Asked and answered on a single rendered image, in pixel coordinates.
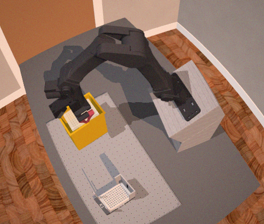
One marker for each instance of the yellow open-top bin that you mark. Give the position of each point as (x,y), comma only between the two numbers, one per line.
(90,131)

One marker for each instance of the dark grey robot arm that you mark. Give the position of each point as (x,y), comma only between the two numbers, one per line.
(133,54)

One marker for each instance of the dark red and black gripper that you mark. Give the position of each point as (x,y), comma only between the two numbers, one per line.
(84,106)

